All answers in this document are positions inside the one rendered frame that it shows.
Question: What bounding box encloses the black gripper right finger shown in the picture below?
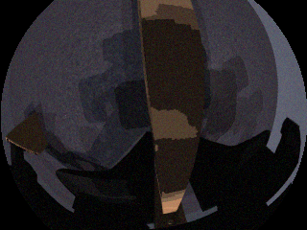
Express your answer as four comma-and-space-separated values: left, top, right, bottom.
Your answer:
189, 130, 270, 211

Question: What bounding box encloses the long wooden bed rail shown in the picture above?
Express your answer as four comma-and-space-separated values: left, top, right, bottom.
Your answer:
138, 0, 204, 214

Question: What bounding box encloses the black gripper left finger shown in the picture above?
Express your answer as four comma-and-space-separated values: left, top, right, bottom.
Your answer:
55, 131, 154, 225

